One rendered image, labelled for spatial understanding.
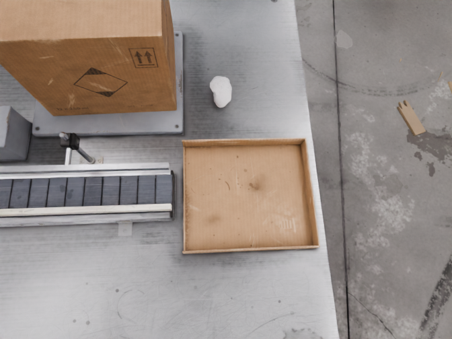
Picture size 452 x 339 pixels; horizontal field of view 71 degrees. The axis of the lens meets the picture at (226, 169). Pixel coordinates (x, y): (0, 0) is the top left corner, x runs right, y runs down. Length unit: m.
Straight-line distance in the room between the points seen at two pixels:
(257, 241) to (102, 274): 0.35
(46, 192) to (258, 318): 0.53
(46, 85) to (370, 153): 1.58
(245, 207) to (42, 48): 0.51
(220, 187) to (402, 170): 1.34
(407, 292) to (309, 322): 1.11
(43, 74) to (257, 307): 0.65
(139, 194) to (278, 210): 0.32
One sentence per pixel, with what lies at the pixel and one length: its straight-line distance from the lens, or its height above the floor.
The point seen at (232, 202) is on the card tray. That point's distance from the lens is 0.75.
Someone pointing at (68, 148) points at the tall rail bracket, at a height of 0.96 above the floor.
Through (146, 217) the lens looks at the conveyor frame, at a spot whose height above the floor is 0.88.
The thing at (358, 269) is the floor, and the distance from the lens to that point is 1.73.
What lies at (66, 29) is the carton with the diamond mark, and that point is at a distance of 0.64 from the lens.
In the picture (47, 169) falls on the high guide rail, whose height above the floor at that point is 0.96.
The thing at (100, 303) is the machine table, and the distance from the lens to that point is 0.78.
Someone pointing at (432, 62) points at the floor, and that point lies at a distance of 2.38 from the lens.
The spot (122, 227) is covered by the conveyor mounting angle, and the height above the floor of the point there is 0.83.
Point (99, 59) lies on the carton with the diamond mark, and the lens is 0.66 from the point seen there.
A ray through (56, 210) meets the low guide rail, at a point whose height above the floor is 0.92.
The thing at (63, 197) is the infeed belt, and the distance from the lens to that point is 0.77.
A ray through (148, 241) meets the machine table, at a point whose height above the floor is 0.83.
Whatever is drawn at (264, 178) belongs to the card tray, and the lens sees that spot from 0.78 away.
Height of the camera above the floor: 1.57
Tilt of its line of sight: 72 degrees down
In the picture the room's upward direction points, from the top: 10 degrees clockwise
